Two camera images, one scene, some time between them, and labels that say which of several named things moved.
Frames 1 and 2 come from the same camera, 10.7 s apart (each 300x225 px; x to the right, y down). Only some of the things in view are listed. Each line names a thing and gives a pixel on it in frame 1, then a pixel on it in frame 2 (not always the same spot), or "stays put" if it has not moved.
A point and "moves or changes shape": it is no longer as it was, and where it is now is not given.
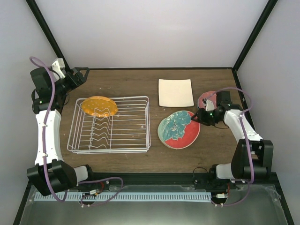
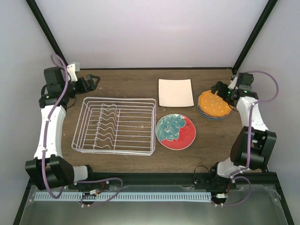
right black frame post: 270,6 stays put
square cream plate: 175,93 stays put
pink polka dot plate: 211,95 moves or changes shape
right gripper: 201,117 -> 221,93
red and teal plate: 180,131 moves or changes shape
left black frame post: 48,33 stays put
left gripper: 78,76 -> 92,87
